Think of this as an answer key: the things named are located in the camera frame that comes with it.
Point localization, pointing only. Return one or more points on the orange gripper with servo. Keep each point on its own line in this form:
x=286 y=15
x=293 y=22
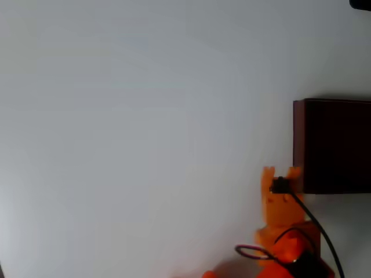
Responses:
x=275 y=207

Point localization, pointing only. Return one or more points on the small black blue object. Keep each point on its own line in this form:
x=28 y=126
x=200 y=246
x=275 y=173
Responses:
x=280 y=184

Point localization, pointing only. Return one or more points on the dark red box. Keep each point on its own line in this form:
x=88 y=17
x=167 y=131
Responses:
x=336 y=146

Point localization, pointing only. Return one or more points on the black object at corner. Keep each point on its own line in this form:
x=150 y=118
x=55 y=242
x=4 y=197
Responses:
x=360 y=4

